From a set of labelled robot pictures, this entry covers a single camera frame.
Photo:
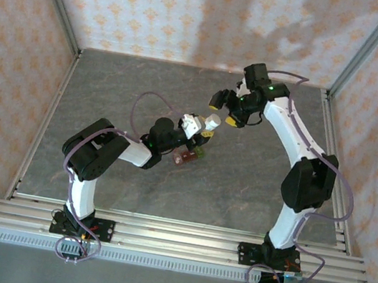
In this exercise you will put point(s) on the white pill bottle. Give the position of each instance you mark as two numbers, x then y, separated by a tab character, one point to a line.
210	125

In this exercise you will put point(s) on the white ribbed bottle cap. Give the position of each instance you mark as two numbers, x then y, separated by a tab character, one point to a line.
215	119

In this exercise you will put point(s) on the red green pill organizer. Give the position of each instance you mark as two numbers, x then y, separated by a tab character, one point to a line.
190	156

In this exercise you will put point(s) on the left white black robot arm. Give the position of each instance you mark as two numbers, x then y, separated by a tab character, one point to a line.
82	196

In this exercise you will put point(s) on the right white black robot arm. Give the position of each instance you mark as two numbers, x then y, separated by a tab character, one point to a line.
285	128

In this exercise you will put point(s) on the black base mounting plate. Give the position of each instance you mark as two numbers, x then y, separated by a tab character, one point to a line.
105	231
250	254

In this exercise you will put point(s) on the small circuit board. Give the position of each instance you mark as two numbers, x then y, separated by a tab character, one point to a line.
293	276

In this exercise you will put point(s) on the aluminium side rail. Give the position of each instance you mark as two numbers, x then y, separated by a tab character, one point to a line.
331	136
57	97

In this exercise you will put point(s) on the aluminium base rail beam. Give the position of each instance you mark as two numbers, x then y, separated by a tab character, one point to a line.
176	241

